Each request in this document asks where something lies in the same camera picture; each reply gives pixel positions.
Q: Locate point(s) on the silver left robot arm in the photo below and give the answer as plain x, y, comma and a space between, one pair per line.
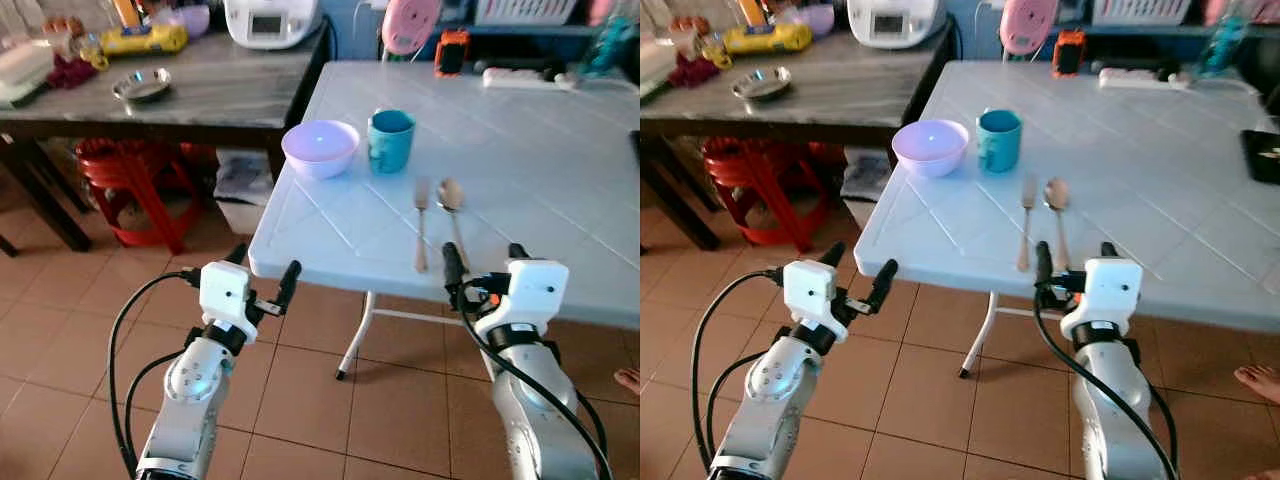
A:
770, 390
195, 385

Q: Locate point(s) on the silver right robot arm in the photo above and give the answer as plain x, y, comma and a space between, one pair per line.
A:
1115, 410
535, 410

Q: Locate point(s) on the metal fork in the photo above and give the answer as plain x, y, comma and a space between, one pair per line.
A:
1026, 222
421, 225

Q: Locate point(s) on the white storage box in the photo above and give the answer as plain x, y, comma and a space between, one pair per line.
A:
243, 190
866, 188

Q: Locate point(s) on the white plastic folding table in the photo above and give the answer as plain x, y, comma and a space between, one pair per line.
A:
1150, 190
540, 180

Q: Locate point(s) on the metal spoon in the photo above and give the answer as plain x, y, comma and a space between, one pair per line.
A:
1056, 194
450, 195

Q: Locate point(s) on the red plastic stool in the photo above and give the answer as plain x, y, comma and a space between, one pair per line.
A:
130, 175
760, 175

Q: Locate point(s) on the teal mug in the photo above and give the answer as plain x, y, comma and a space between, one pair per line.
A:
1000, 142
392, 143

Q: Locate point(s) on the large purple bowl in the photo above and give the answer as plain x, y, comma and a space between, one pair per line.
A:
320, 150
930, 149

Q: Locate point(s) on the dark wooden marble-top table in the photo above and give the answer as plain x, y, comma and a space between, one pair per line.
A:
860, 90
230, 90

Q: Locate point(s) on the person's bare foot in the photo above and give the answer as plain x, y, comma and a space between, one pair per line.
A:
629, 380
1260, 382
1265, 475

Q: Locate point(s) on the white power strip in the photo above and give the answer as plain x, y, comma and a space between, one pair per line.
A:
1140, 78
525, 78

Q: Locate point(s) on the black tray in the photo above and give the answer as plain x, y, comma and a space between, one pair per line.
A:
1262, 155

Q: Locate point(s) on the round metal plate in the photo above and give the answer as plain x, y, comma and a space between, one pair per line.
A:
141, 86
761, 84

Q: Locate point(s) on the orange and black device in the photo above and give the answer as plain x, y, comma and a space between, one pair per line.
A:
1069, 53
452, 54

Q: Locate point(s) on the yellow plastic case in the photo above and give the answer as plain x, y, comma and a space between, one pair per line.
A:
768, 39
145, 40

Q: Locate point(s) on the white food container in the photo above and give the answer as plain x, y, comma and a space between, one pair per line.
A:
22, 70
655, 68

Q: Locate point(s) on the dark red cloth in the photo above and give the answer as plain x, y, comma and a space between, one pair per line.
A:
72, 72
694, 70

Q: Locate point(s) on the white rice cooker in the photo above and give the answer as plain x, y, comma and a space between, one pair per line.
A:
272, 22
897, 22

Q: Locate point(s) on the small purple bowl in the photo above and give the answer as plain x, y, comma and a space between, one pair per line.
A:
187, 20
812, 19

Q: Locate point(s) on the pink round appliance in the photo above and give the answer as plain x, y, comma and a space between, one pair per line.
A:
1028, 25
410, 25

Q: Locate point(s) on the white plastic basket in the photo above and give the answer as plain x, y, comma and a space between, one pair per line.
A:
1140, 10
527, 10

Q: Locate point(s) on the orange bottle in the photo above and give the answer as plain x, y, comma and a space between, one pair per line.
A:
126, 12
751, 11

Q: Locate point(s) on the clear glass jar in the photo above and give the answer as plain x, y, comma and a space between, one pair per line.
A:
62, 38
687, 36

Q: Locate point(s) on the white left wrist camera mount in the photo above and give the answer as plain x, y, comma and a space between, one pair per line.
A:
806, 288
223, 290

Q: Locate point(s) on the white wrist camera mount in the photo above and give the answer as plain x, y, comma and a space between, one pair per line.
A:
223, 290
1108, 292
806, 288
528, 292

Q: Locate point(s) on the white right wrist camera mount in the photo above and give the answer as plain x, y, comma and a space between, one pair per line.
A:
1108, 292
528, 292

